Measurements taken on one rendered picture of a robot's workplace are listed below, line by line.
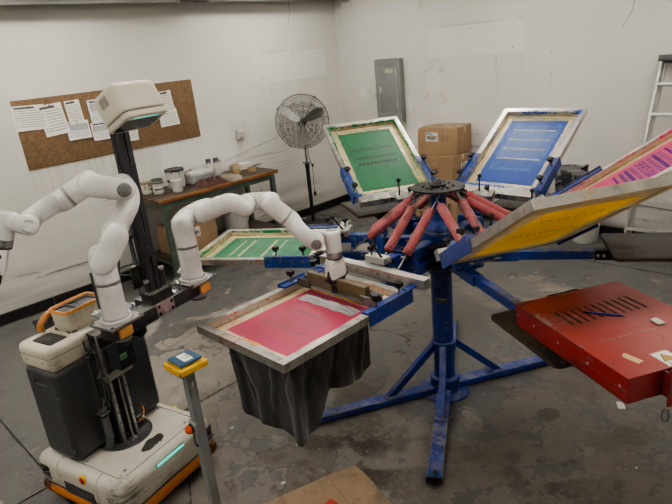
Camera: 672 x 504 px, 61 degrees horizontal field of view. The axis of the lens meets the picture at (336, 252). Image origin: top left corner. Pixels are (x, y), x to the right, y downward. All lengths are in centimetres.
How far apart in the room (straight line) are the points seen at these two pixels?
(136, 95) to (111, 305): 81
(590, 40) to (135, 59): 443
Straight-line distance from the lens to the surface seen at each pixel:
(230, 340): 240
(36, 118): 588
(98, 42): 616
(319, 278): 274
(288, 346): 235
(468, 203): 315
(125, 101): 225
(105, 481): 307
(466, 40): 687
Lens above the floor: 206
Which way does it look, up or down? 19 degrees down
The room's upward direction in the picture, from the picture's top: 6 degrees counter-clockwise
